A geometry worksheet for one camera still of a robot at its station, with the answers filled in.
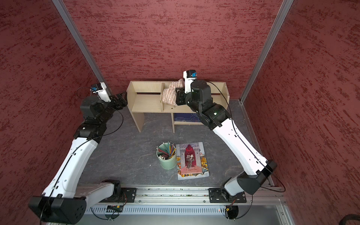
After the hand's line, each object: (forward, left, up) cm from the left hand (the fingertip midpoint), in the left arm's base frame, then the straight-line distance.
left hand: (121, 96), depth 70 cm
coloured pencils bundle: (-18, -25, -25) cm, 40 cm away
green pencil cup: (-23, -24, -33) cm, 47 cm away
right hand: (-2, -29, +5) cm, 29 cm away
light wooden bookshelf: (+12, -8, -12) cm, 19 cm away
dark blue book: (+4, -34, -22) cm, 41 cm away
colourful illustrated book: (-21, -38, -36) cm, 56 cm away
